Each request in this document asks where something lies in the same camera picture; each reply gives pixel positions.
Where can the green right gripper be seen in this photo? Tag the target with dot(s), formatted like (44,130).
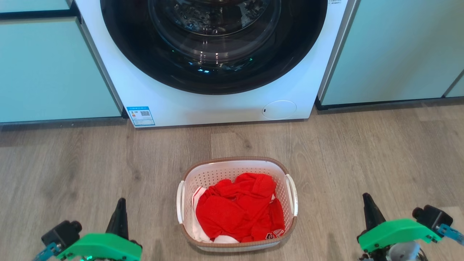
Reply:
(395,231)

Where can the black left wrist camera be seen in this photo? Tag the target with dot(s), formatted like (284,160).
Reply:
(61,233)

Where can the blue energy label sticker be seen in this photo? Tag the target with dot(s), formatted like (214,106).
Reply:
(140,116)

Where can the round white filter cover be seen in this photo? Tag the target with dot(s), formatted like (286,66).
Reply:
(279,110)

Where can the white washing machine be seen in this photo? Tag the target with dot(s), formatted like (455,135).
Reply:
(156,101)

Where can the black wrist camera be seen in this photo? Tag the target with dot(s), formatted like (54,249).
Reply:
(61,233)
(433,217)

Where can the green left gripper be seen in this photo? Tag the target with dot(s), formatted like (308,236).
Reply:
(101,247)

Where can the pale green cabinet drawer front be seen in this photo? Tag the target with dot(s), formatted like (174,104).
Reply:
(32,4)

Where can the white garment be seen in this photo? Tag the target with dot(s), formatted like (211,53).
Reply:
(196,228)

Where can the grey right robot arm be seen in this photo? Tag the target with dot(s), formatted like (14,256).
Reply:
(404,252)

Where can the black round washer door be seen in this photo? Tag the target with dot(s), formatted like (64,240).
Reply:
(137,54)

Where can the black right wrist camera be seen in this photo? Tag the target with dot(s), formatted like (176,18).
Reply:
(433,217)

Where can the large pale green cabinet door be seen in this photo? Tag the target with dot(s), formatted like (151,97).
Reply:
(54,69)

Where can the red garment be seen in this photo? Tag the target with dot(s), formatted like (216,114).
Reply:
(232,212)

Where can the white brown-rimmed laundry basket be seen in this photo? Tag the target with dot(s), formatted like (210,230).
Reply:
(217,170)

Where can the tall pale green cabinet panel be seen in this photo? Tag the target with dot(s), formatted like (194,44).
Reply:
(395,50)

